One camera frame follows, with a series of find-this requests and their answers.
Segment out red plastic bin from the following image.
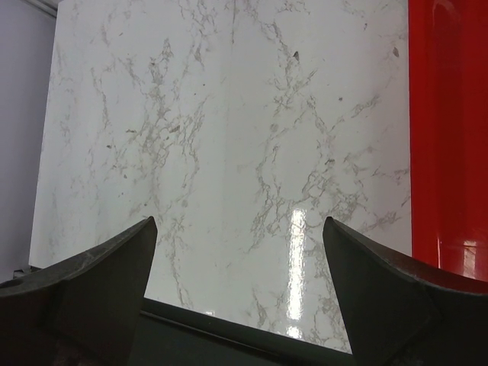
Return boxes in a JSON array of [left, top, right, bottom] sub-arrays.
[[408, 0, 487, 281]]

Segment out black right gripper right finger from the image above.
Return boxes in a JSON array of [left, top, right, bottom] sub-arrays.
[[323, 217, 487, 365]]

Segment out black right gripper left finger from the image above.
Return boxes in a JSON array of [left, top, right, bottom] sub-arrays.
[[1, 217, 157, 365]]

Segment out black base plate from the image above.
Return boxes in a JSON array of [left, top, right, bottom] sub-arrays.
[[127, 298, 355, 365]]

